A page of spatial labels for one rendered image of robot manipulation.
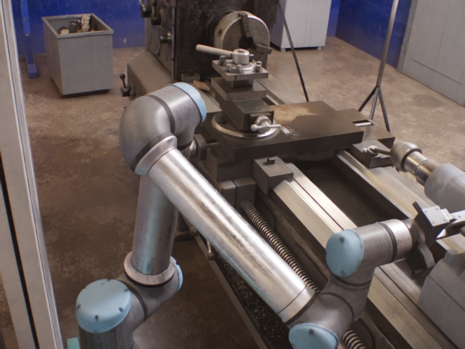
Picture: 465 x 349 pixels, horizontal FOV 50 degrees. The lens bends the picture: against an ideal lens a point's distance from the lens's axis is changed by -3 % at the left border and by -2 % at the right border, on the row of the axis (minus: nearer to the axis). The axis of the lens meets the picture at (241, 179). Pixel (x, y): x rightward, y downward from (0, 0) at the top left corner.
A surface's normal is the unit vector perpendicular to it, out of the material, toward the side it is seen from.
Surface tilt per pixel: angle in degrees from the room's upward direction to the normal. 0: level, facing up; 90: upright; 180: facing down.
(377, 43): 90
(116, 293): 5
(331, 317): 28
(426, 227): 90
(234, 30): 90
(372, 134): 0
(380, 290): 36
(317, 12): 90
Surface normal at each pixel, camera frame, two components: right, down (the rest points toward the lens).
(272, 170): 0.07, -0.85
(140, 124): -0.03, -0.52
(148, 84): -0.42, -0.64
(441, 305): -0.91, 0.15
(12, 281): 0.36, 0.50
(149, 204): -0.33, 0.50
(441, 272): -0.76, -0.27
